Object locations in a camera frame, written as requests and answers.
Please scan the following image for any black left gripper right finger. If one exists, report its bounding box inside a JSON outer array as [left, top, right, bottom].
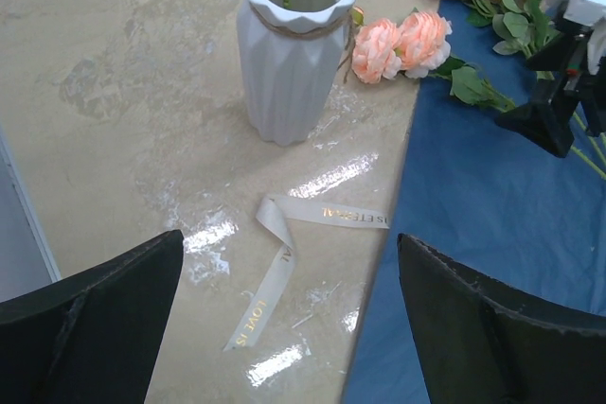
[[398, 235, 605, 403]]

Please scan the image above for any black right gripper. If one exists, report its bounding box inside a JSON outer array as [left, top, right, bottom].
[[495, 21, 605, 158]]

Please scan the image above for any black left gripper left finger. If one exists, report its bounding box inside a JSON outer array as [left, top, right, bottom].
[[1, 230, 184, 403]]

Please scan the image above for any blue wrapping paper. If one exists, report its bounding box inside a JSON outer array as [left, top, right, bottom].
[[341, 0, 606, 404]]

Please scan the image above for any peach flower stem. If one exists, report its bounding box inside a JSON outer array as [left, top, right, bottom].
[[344, 7, 515, 113]]

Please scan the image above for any cream printed ribbon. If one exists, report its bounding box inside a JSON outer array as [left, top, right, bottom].
[[223, 194, 389, 352]]

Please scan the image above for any white ribbed ceramic vase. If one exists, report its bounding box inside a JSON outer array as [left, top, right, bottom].
[[237, 0, 356, 147]]

